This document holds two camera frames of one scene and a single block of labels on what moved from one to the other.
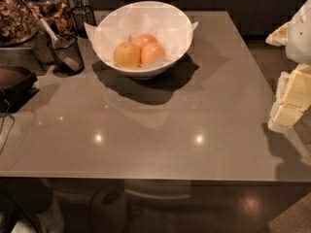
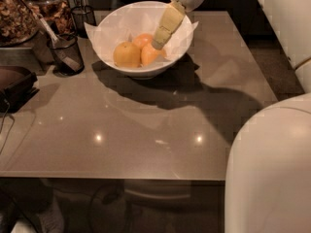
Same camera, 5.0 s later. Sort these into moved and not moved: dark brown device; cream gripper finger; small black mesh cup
Moved: cream gripper finger
Not moved: small black mesh cup; dark brown device
